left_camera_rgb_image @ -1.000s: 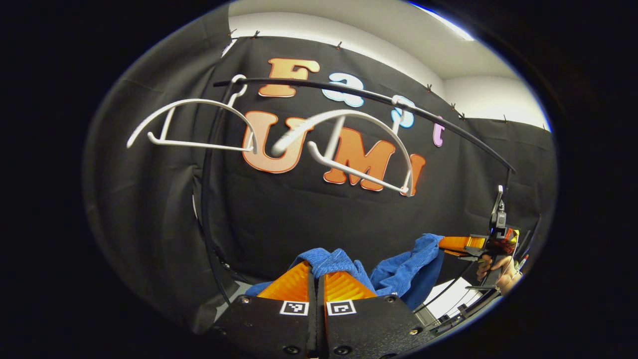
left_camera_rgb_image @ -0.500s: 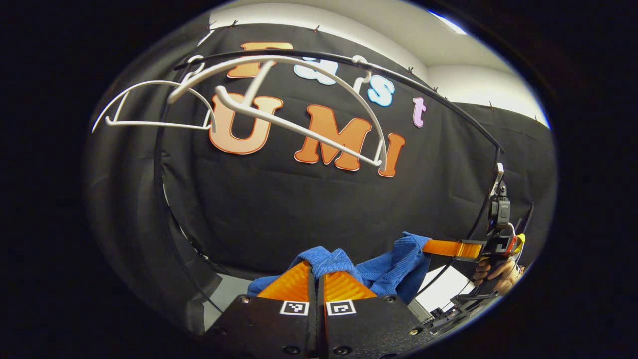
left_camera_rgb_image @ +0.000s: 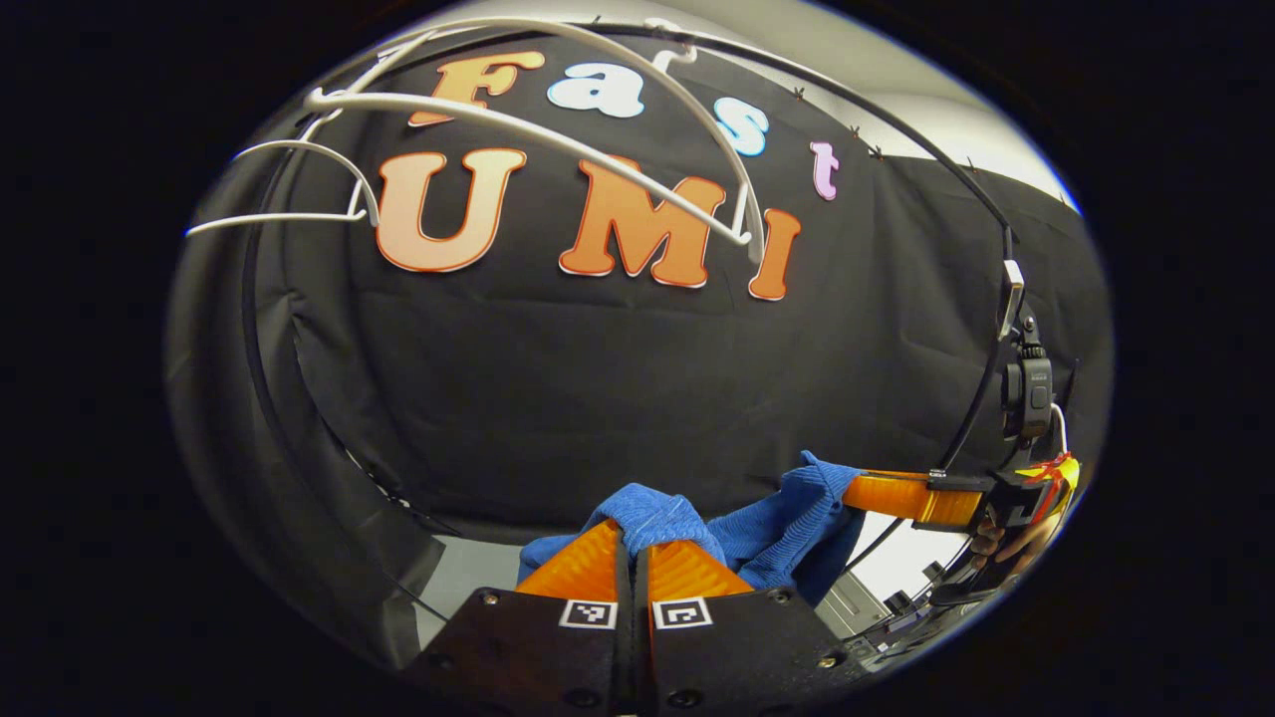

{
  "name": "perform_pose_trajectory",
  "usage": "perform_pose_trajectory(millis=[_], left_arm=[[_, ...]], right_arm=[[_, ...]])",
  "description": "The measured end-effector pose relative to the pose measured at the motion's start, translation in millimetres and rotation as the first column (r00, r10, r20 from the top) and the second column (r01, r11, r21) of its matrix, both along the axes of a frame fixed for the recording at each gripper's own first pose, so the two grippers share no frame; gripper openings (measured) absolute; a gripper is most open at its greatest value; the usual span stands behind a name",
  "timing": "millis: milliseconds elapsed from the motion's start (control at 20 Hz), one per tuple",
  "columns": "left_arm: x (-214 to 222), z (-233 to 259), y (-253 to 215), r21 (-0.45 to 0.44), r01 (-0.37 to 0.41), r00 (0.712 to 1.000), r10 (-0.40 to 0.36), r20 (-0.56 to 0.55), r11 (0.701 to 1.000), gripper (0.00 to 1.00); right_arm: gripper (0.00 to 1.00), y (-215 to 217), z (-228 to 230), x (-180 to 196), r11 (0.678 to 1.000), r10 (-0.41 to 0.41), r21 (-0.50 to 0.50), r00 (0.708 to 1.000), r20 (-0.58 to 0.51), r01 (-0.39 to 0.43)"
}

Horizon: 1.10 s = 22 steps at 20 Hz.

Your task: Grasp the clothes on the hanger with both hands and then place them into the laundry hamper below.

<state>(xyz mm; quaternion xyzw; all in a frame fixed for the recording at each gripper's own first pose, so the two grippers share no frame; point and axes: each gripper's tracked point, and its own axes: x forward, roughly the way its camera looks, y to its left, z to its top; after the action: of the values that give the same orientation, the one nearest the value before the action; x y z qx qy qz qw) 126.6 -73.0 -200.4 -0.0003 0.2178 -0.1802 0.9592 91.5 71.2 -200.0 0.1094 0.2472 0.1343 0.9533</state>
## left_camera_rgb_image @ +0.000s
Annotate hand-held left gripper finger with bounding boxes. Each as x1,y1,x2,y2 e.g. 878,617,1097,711
635,538,870,717
403,518,636,717

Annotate blue corduroy jacket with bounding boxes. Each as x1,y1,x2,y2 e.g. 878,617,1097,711
516,450,870,606

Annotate white plastic clothes hanger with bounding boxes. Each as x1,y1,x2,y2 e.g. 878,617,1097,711
302,17,770,265
184,139,382,240

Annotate black metal clothes rack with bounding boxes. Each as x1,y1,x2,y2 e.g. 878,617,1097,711
239,20,1017,623

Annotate grey box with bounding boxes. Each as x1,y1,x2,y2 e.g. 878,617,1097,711
819,574,893,640

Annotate black backdrop cloth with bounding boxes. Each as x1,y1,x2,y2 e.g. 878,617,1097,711
164,25,1115,668

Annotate row of small cloth clips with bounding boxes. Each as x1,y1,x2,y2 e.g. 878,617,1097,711
588,12,982,170

